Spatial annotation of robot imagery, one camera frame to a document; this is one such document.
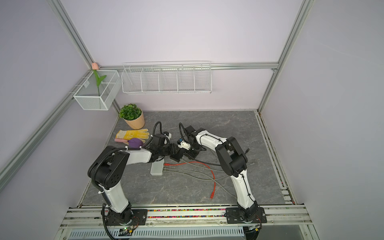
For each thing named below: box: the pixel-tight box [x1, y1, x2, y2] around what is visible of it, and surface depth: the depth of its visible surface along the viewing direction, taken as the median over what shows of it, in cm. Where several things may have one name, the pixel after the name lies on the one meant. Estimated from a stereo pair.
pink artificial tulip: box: [91, 62, 107, 97], surface depth 92 cm
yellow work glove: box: [115, 129, 150, 145], surface depth 108 cm
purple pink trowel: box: [114, 138, 144, 148], surface depth 104 cm
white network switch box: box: [150, 158, 165, 176], surface depth 90 cm
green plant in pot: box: [119, 103, 145, 130], surface depth 104 cm
